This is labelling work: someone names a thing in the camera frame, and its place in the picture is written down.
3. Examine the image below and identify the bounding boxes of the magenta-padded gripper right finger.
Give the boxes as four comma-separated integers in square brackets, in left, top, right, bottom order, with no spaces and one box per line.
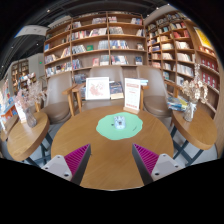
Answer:
[131,143,184,186]

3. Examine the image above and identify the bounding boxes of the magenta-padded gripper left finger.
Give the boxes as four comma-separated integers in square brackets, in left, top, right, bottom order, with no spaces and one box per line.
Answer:
[41,143,92,186]

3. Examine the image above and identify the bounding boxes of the translucent light blue computer mouse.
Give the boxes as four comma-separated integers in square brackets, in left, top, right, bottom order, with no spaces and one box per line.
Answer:
[113,115,127,130]

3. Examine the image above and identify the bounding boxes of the green wavy-edged mouse pad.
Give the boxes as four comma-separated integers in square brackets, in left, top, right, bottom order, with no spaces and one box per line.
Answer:
[95,112,144,141]

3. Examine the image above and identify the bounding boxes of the round wooden side table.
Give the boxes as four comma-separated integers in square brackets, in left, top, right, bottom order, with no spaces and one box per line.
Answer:
[171,106,218,167]
[6,111,51,166]

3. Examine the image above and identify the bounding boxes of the brown wooden armchair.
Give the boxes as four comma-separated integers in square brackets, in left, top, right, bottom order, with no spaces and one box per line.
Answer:
[39,71,78,125]
[136,65,175,119]
[71,65,138,111]

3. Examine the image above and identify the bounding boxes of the glass vase with dried flowers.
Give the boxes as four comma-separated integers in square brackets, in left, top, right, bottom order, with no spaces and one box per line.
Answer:
[181,63,209,123]
[13,78,46,129]

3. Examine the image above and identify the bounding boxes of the stack of colourful books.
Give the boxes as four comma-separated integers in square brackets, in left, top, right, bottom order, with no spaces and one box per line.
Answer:
[166,96,189,112]

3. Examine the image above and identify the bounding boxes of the white table sign, wooden base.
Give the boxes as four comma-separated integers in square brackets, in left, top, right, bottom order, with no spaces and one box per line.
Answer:
[123,77,142,115]

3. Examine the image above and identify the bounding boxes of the white picture book, red drawing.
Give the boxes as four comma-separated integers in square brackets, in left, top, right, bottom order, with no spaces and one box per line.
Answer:
[84,76,111,101]

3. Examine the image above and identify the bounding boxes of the small white card sign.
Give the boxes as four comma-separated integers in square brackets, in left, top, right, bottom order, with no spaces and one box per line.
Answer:
[13,99,28,124]

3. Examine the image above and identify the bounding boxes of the dark blue book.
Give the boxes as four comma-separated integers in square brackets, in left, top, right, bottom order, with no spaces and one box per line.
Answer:
[109,81,125,100]

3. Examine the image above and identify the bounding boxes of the distant wooden bookshelf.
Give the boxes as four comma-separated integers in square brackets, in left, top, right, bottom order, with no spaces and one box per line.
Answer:
[10,59,31,95]

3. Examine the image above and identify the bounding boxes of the angled wooden bookshelf with books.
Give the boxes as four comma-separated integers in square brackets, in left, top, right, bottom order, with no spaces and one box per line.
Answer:
[145,12,223,115]

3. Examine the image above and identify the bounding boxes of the wide wooden bookshelf with books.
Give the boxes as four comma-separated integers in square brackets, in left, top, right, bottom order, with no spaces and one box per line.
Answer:
[43,12,148,80]

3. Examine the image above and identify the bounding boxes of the white hanging ceiling panel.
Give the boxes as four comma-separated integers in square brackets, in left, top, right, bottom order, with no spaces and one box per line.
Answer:
[14,24,49,38]

